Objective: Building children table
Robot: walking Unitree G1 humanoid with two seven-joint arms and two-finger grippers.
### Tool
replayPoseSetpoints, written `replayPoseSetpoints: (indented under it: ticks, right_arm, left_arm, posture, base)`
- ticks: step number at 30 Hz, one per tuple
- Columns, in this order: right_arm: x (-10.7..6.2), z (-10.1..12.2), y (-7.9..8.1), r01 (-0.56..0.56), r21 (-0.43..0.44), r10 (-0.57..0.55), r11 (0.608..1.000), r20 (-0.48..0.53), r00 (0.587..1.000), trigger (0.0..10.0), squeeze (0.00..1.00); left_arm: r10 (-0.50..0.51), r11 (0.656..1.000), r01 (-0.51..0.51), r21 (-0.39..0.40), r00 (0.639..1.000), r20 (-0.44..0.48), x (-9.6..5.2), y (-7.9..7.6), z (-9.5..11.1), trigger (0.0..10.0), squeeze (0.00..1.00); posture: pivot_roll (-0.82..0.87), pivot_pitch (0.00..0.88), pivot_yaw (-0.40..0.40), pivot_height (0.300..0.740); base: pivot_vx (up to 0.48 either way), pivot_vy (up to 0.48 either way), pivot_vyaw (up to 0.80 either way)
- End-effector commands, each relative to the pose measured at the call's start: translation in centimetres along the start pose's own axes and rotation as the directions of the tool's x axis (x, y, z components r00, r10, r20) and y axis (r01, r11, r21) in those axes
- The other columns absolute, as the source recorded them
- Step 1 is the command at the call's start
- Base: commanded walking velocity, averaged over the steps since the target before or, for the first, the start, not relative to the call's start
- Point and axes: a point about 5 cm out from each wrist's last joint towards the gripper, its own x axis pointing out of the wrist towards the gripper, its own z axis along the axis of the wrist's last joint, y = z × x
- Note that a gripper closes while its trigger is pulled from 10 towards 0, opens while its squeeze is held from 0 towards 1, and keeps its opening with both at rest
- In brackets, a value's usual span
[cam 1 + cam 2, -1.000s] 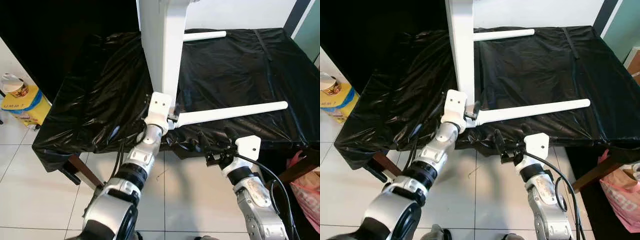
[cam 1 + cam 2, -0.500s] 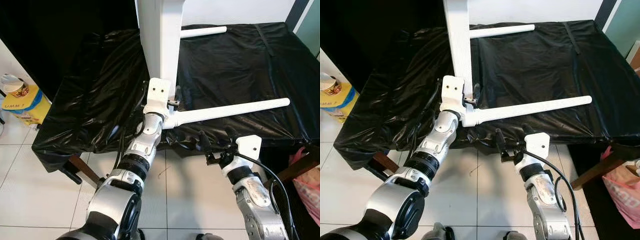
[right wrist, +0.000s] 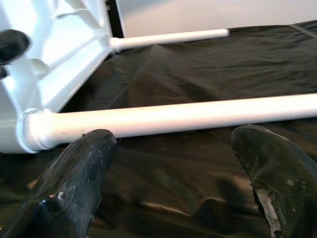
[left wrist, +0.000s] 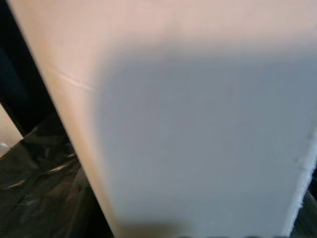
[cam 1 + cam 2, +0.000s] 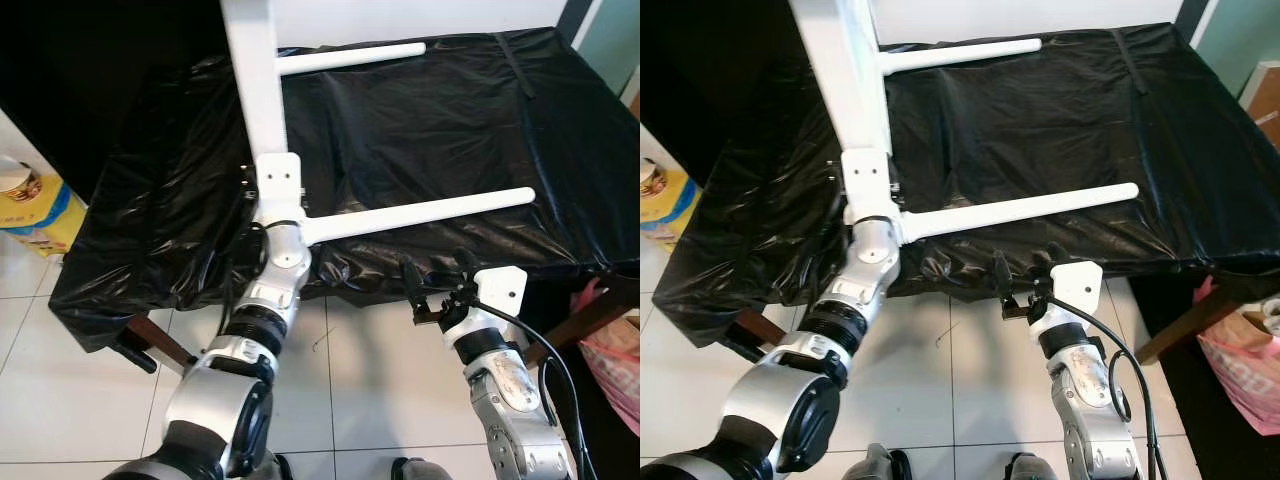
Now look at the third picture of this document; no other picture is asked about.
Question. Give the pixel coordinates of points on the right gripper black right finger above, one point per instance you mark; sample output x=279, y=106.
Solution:
x=282, y=178

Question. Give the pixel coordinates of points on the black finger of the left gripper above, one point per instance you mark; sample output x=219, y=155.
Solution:
x=11, y=45

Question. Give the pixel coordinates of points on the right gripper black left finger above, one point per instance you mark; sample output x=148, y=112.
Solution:
x=71, y=183

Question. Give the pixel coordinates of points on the white plastic table top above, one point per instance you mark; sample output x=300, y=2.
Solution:
x=74, y=37

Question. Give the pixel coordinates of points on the white plastic table leg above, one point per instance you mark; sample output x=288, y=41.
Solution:
x=173, y=37
x=173, y=116

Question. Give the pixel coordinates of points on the black plastic cover sheet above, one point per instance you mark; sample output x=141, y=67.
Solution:
x=210, y=74

